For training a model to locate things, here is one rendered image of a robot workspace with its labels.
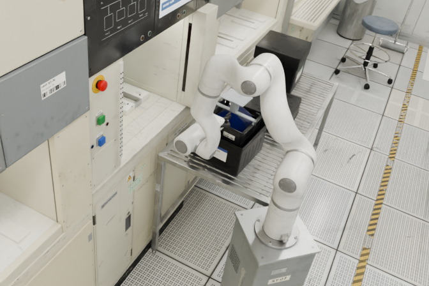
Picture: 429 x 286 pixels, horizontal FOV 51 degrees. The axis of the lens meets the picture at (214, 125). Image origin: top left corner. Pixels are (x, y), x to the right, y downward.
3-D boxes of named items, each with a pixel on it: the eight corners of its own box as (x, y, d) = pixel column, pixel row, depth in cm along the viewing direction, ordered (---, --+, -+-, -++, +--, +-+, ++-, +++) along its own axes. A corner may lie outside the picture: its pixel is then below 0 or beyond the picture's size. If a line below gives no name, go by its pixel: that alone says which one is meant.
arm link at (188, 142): (211, 131, 185) (193, 119, 188) (193, 147, 176) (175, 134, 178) (205, 145, 191) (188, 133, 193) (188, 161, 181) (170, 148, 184)
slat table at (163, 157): (243, 301, 248) (271, 204, 203) (150, 252, 265) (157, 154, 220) (309, 168, 345) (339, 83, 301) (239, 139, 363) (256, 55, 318)
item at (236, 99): (195, 149, 226) (202, 96, 207) (216, 130, 240) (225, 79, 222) (237, 170, 217) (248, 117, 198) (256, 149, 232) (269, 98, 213)
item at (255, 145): (188, 152, 224) (191, 124, 214) (217, 127, 244) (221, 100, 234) (236, 177, 214) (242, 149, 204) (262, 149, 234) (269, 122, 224)
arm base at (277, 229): (306, 244, 187) (318, 214, 176) (265, 253, 181) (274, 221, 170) (286, 210, 201) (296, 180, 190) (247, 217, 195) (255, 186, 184)
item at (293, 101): (284, 137, 244) (289, 118, 236) (234, 119, 252) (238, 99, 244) (299, 112, 267) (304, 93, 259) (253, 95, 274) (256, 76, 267)
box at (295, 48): (290, 96, 280) (300, 59, 265) (248, 80, 287) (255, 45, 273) (302, 76, 302) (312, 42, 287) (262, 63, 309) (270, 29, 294)
